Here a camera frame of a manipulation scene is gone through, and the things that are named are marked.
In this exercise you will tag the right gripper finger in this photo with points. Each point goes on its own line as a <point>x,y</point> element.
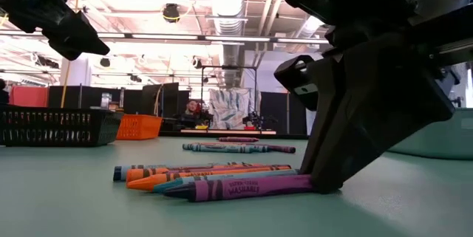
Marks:
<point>325,119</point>
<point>399,93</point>

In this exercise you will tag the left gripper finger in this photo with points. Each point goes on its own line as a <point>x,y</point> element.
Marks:
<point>74,37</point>

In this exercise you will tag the black background robot arm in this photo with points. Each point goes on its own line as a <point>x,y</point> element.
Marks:
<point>253,119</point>

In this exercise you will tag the black ceiling spotlight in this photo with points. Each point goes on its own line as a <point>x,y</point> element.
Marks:
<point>197,63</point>
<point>105,62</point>
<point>171,13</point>

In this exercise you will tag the black partition panel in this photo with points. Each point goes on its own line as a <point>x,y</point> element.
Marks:
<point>170,98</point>
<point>70,96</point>
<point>281,111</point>

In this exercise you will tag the teal plastic bin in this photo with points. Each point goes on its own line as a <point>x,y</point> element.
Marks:
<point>443,137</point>

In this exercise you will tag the red partition panel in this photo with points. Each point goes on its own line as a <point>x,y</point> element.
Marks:
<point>29,96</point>

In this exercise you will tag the black plastic basket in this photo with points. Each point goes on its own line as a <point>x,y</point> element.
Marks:
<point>55,126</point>

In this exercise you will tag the person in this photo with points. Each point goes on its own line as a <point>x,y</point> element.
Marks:
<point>3,95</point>
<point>191,108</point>

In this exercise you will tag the long ceiling light bar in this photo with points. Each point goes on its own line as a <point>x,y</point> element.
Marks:
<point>166,37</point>

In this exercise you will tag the patterned hanging cloth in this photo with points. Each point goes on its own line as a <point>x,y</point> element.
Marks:
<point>229,108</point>

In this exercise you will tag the wooden background table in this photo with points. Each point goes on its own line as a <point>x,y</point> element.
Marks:
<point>229,132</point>

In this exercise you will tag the orange plastic basket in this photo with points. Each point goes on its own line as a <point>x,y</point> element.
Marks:
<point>140,128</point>

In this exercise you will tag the dark blue crayon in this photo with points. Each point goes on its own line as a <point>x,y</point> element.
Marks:
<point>118,173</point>

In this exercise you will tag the teal table mat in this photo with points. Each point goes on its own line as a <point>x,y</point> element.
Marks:
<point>74,200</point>

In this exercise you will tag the black metal frame rig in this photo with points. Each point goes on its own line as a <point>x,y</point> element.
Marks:
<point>229,67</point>

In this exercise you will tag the silver ventilation duct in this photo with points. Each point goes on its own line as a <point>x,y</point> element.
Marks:
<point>227,0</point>

